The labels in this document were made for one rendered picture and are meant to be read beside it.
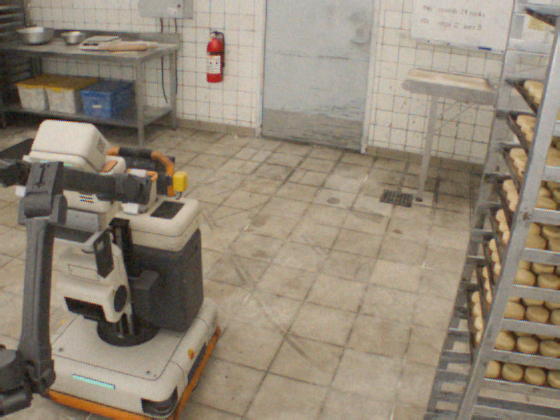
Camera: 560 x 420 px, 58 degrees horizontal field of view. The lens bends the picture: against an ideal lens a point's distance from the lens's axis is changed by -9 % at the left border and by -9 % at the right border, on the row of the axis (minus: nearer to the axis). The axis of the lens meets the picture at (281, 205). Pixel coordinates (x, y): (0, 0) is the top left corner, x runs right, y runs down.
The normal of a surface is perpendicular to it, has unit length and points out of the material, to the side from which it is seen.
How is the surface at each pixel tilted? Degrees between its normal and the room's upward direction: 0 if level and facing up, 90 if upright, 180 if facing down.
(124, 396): 90
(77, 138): 43
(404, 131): 90
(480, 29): 90
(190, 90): 90
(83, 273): 99
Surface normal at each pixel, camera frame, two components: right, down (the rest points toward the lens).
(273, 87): -0.32, 0.40
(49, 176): -0.15, -0.42
